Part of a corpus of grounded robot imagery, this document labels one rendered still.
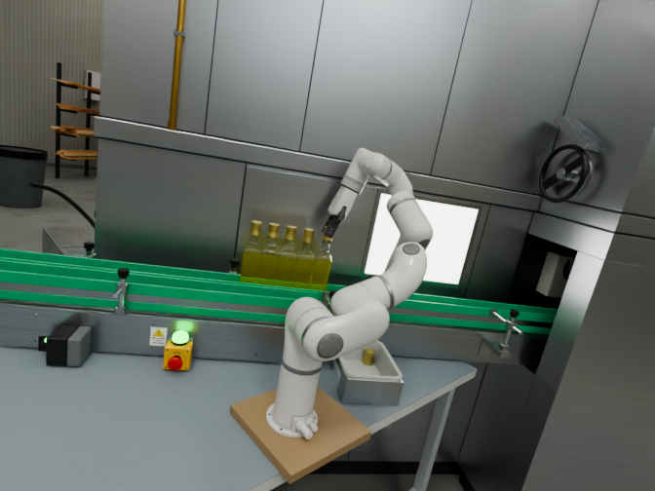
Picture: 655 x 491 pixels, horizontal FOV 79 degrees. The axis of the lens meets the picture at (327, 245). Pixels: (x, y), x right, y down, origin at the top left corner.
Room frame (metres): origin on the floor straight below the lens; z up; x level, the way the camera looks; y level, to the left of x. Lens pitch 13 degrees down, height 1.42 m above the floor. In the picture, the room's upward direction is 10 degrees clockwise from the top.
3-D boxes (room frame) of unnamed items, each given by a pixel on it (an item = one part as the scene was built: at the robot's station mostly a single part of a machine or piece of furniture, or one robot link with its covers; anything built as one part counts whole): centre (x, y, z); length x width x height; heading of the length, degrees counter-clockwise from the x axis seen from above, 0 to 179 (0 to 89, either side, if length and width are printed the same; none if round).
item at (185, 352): (1.01, 0.36, 0.79); 0.07 x 0.07 x 0.07; 13
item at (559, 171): (1.49, -0.81, 1.49); 0.21 x 0.05 x 0.21; 13
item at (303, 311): (0.83, 0.00, 1.01); 0.13 x 0.10 x 0.16; 27
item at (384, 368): (1.10, -0.18, 0.80); 0.22 x 0.17 x 0.09; 13
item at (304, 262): (1.27, 0.07, 0.99); 0.06 x 0.06 x 0.21; 13
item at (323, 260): (1.29, 0.01, 0.99); 0.06 x 0.06 x 0.21; 13
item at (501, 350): (1.31, -0.67, 0.90); 0.17 x 0.05 x 0.23; 13
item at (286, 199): (1.45, -0.12, 1.15); 0.90 x 0.03 x 0.34; 103
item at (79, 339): (0.94, 0.64, 0.79); 0.08 x 0.08 x 0.08; 13
